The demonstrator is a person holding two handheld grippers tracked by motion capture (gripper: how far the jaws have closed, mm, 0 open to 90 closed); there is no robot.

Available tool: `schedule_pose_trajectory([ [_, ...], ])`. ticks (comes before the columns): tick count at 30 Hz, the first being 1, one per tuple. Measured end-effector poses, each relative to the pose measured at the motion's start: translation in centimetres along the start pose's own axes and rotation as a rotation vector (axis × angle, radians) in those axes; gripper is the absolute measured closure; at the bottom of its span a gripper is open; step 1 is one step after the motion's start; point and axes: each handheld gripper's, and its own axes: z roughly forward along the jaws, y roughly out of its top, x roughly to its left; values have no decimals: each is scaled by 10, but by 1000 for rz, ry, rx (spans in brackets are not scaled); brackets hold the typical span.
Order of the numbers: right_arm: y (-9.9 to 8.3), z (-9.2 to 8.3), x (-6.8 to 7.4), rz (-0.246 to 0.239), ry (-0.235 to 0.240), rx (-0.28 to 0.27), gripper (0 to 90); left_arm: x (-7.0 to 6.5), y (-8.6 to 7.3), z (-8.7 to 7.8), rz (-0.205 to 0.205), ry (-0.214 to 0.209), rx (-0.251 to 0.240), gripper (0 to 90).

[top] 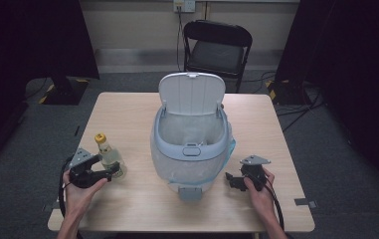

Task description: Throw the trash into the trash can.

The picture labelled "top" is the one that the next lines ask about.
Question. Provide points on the person's left hand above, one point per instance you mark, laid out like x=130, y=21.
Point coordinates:
x=77, y=199

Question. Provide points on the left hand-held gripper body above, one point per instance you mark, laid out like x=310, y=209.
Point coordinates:
x=82, y=177

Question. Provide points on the black stand base striped tape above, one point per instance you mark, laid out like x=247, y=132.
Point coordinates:
x=66, y=91
x=286, y=93

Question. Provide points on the grey tape piece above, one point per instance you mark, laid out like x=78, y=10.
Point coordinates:
x=48, y=207
x=304, y=202

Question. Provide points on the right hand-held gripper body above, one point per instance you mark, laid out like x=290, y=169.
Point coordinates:
x=255, y=171

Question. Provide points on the small black strip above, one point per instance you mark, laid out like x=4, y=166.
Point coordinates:
x=76, y=130

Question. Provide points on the white grey pedal trash can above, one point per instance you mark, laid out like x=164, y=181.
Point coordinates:
x=192, y=94

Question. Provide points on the clear bottle yellow cap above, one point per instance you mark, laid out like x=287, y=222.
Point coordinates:
x=110, y=157

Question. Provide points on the dark curtain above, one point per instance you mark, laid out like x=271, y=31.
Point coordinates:
x=352, y=66
x=28, y=36

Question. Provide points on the white wall socket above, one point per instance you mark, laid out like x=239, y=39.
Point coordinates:
x=183, y=5

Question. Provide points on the black folding chair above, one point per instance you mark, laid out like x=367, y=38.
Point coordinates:
x=215, y=53

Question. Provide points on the person's right hand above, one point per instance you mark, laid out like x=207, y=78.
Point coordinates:
x=261, y=202

